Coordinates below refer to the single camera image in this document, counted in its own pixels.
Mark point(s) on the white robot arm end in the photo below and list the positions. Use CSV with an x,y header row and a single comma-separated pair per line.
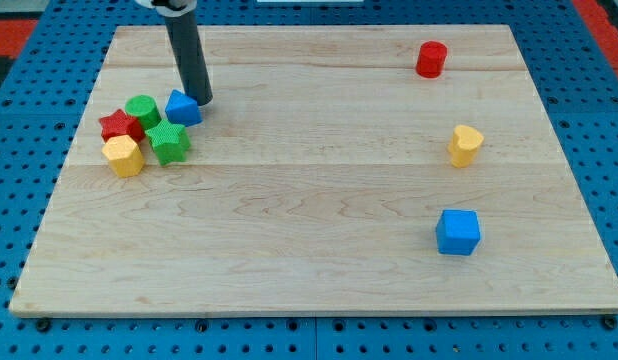
x,y
169,8

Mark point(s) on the light wooden board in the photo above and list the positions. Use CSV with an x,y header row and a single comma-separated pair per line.
x,y
314,185

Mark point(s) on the green star block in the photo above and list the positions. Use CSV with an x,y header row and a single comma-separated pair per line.
x,y
169,142

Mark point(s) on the blue triangle block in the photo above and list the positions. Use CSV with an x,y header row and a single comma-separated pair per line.
x,y
183,110

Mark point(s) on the blue cube block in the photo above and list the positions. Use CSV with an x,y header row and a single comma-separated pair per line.
x,y
458,232

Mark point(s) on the yellow heart block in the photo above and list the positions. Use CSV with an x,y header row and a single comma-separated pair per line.
x,y
464,145

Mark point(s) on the red cylinder block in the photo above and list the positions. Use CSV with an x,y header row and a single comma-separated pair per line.
x,y
431,59

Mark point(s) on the green cylinder block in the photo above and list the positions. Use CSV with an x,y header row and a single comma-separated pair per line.
x,y
144,109

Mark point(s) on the yellow hexagon block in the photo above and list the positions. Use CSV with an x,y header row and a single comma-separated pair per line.
x,y
124,156

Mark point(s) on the dark grey cylindrical pointer rod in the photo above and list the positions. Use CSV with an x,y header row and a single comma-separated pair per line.
x,y
188,53

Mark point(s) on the red star block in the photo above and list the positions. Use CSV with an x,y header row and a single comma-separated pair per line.
x,y
120,123

